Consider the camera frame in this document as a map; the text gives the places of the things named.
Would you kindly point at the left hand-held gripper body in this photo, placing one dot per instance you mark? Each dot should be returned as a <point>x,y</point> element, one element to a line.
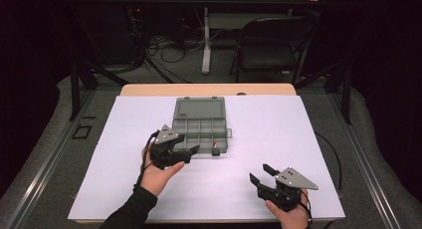
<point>164,156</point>

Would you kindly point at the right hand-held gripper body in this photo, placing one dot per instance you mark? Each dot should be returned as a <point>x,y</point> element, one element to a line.
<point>290,179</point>

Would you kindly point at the grey compartment organizer box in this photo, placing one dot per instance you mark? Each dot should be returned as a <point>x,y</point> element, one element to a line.
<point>202,122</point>

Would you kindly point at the person's left hand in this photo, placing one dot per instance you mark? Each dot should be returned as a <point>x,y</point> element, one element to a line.
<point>156,179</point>

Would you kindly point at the person's right hand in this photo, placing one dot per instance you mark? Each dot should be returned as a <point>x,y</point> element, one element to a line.
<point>293,220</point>

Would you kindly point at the white table mat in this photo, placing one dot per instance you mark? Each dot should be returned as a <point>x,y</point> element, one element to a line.
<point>265,136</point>

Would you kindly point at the light wooden table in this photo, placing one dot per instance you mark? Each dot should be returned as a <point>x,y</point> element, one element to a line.
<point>205,89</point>

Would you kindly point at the short black tape strip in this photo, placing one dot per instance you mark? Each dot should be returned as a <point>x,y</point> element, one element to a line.
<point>89,117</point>

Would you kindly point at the white table leg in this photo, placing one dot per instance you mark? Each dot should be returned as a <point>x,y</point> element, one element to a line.
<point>206,53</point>

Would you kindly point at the black metal stand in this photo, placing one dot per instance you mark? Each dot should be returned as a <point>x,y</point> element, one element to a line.
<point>346,93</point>
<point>75,89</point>

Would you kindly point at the black folding chair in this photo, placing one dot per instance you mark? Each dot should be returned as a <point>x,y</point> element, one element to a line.
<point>265,58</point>

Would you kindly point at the aluminium floor rail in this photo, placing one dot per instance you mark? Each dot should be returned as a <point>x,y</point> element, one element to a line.
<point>49,159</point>
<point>361,162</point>

